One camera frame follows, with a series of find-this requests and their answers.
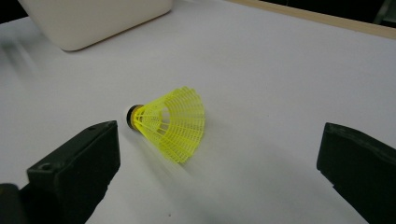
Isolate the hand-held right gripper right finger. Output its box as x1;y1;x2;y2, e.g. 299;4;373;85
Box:
317;122;396;224

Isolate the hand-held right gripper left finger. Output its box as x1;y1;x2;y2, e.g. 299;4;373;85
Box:
18;120;121;224

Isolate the wooden table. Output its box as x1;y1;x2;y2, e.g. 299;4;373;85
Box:
223;0;396;40

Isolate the yellow plastic shuttlecock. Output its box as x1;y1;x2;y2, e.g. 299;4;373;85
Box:
125;86;206;164

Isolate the white plastic storage bin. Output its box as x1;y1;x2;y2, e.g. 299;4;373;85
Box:
18;0;174;52

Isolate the white table board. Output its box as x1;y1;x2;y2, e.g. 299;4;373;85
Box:
0;0;396;224

